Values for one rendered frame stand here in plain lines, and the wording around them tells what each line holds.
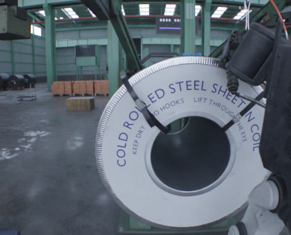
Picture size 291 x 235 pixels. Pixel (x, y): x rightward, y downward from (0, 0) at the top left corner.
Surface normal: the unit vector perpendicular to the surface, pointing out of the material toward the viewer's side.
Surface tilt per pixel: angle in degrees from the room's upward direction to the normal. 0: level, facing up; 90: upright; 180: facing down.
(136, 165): 90
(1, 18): 89
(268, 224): 104
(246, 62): 94
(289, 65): 100
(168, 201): 90
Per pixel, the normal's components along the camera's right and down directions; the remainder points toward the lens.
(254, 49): -0.54, 0.25
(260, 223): -0.09, 0.45
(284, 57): -0.80, 0.29
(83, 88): -0.08, 0.21
